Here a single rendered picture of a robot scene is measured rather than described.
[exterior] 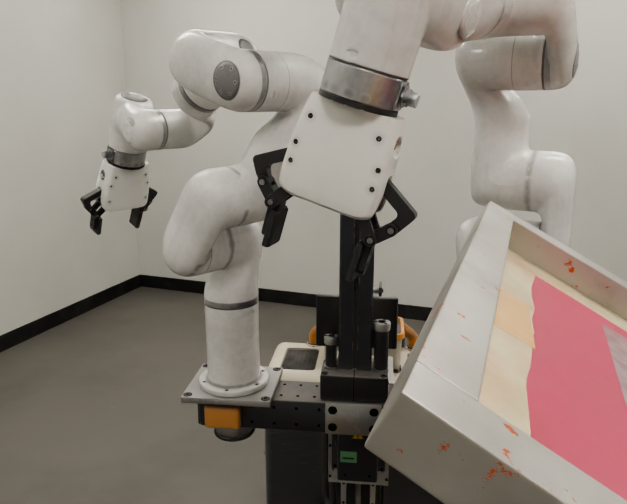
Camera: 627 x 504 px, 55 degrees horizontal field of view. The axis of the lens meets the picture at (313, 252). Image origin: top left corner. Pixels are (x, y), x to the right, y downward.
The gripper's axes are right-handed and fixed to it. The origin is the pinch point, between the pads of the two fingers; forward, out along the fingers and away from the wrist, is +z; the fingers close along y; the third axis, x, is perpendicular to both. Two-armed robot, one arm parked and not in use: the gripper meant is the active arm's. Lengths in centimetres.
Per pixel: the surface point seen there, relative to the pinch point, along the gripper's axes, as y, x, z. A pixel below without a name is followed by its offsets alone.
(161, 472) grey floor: 77, -145, 180
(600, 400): -28.0, 5.4, 0.6
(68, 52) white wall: 305, -316, 43
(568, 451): -24.6, 17.0, -0.1
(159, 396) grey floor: 117, -206, 192
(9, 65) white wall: 302, -260, 54
